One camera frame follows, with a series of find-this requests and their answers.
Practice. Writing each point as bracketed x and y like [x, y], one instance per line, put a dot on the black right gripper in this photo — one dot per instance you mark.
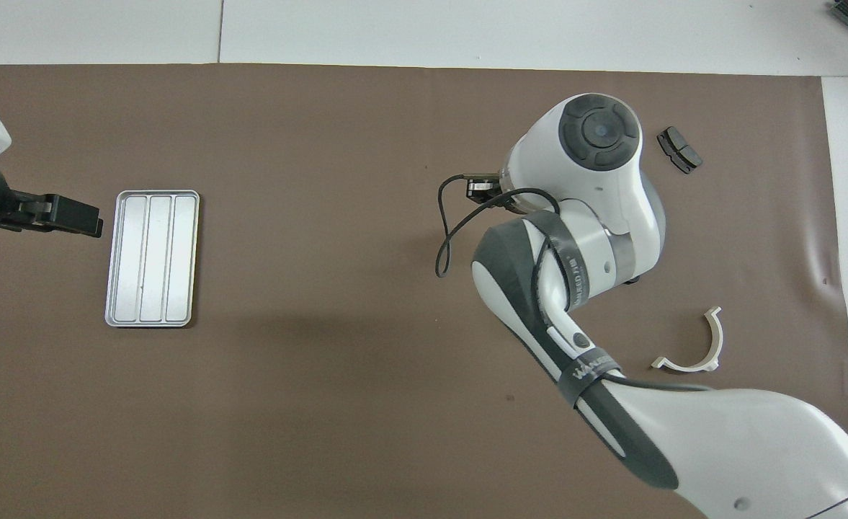
[483, 186]

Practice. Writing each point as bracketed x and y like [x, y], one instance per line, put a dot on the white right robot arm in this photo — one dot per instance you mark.
[719, 447]

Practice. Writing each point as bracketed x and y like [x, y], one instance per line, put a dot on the silver metal tray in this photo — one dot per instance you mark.
[132, 259]

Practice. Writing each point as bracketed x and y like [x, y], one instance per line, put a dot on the dark grey brake pad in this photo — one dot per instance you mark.
[679, 150]

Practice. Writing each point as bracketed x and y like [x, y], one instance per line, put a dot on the brown table mat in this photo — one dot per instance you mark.
[323, 404]

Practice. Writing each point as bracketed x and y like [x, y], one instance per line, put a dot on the white curved plastic bracket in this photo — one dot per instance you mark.
[690, 368]

